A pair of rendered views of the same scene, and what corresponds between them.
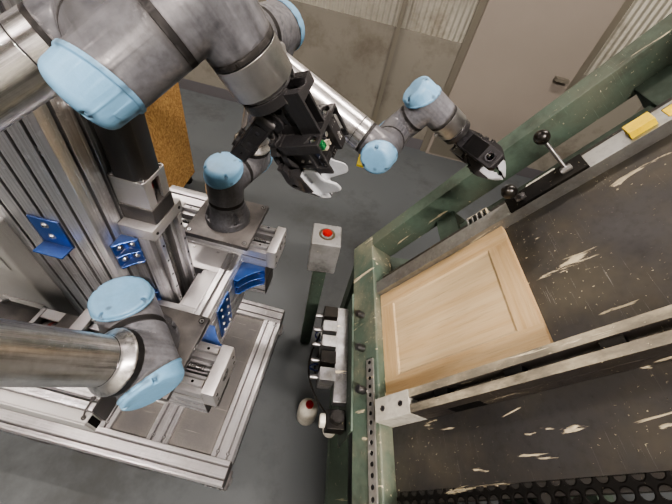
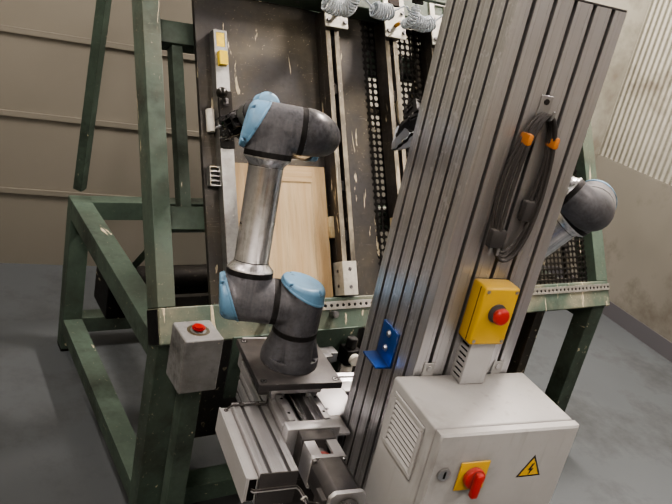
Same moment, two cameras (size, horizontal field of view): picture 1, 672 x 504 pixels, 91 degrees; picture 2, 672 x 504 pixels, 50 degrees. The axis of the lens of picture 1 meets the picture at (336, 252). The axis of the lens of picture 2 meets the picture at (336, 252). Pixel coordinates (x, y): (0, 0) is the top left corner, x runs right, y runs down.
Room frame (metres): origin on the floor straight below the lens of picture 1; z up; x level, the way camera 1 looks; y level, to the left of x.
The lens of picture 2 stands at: (1.48, 1.89, 1.98)
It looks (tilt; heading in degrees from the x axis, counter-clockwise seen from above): 21 degrees down; 243
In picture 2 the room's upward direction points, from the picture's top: 13 degrees clockwise
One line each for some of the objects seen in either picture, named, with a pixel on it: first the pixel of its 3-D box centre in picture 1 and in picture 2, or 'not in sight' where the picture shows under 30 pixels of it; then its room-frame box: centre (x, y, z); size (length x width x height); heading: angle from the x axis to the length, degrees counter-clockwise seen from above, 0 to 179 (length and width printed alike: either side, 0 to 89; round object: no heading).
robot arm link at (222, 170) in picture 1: (225, 178); (297, 302); (0.81, 0.40, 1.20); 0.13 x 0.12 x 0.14; 167
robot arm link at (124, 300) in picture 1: (128, 311); not in sight; (0.30, 0.40, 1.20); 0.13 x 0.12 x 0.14; 45
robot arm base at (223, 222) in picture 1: (227, 207); (292, 343); (0.80, 0.40, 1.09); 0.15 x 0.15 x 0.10
